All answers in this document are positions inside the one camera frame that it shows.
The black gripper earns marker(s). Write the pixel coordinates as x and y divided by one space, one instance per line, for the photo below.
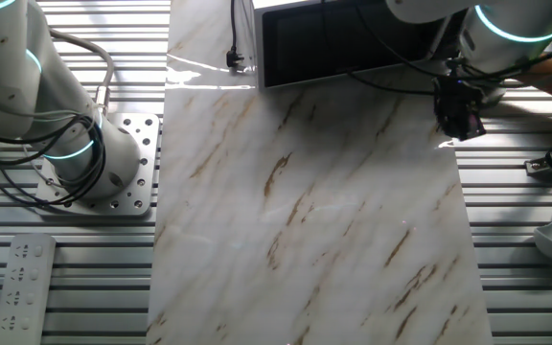
455 98

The marble pattern table mat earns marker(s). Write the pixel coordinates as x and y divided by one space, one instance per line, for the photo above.
305 215

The white power strip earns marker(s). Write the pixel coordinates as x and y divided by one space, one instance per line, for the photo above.
22 287

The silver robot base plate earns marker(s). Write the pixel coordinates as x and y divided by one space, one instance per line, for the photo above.
142 191

